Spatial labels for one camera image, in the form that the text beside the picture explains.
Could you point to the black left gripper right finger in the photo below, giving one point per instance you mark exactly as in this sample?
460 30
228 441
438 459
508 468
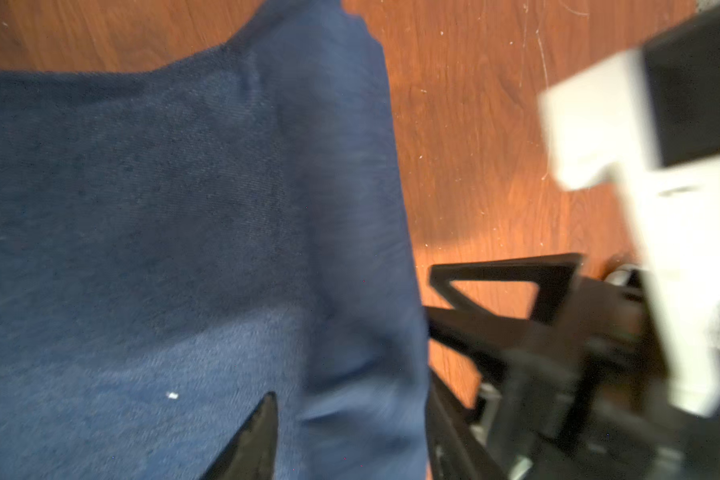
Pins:
454 452

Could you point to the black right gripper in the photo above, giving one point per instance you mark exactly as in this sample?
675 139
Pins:
584 392

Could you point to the blue denim trousers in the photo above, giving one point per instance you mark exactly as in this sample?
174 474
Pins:
177 244

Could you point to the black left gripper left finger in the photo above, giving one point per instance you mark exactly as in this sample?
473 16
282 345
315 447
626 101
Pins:
251 453

